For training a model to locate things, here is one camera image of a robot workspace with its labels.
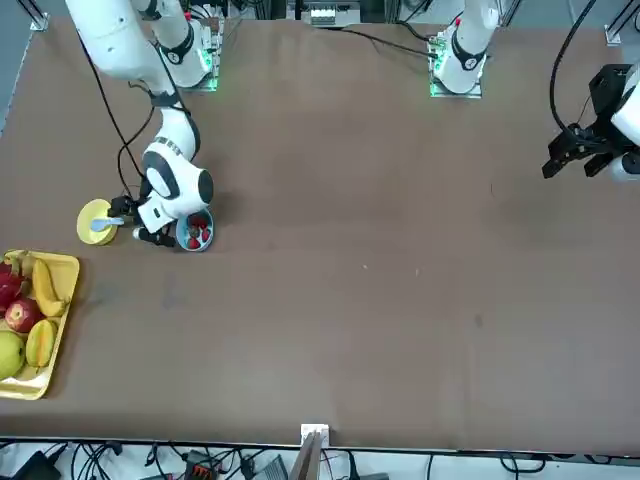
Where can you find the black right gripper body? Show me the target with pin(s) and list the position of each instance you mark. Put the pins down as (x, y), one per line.
(144, 191)

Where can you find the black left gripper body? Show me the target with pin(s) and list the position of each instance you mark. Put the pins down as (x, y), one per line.
(607, 90)

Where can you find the light blue spoon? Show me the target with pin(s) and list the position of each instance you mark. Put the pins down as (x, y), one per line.
(102, 225)

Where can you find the red strawberry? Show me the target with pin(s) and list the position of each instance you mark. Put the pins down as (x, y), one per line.
(194, 243)
(200, 221)
(205, 235)

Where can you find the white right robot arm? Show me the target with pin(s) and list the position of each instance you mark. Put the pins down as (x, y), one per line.
(120, 45)

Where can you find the yellow bowl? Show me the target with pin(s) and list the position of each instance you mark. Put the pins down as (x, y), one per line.
(92, 210)

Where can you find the light blue bowl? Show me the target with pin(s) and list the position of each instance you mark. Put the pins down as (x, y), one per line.
(212, 240)

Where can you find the yellow plastic tray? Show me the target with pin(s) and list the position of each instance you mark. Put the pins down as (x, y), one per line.
(65, 280)

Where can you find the yellow banana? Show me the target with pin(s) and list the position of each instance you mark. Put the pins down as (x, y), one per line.
(45, 290)

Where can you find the red dragon fruit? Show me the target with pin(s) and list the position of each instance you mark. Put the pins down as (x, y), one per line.
(10, 290)

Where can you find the red apple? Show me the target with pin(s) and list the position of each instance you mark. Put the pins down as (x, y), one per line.
(22, 315)

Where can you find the yellow starfruit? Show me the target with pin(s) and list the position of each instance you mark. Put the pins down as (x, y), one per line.
(41, 342)

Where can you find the grey power strip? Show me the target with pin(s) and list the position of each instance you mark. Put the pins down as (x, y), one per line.
(322, 16)

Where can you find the orange and black connector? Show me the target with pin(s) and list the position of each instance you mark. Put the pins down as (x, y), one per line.
(202, 469)

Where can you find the large black power brick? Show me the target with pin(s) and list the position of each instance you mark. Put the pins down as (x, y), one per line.
(35, 467)

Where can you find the long black ribbed power brick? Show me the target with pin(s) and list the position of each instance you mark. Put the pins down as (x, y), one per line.
(274, 470)

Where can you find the aluminium corner bracket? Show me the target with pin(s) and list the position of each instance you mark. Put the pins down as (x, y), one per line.
(615, 32)
(40, 17)

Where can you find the aluminium camera post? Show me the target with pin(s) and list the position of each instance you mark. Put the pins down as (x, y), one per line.
(307, 460)

